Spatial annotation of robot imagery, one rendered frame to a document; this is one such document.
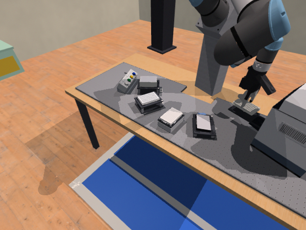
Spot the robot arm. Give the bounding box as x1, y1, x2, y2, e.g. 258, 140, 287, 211
189, 0, 291, 95

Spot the grey button panel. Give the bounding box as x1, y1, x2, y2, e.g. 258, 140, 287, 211
117, 69, 138, 94

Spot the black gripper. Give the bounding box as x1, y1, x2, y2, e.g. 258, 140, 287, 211
238, 65, 267, 108

